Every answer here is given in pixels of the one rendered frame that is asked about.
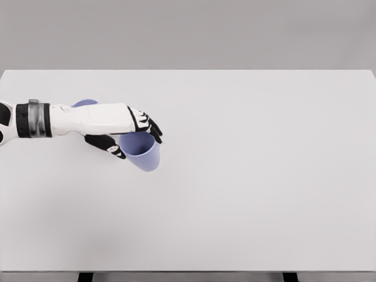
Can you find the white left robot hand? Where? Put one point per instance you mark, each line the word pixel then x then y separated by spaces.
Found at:
pixel 108 119

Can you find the lavender plastic cup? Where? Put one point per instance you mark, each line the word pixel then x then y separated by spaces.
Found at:
pixel 144 155
pixel 85 103

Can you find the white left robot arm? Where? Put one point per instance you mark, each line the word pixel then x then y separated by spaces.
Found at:
pixel 35 119

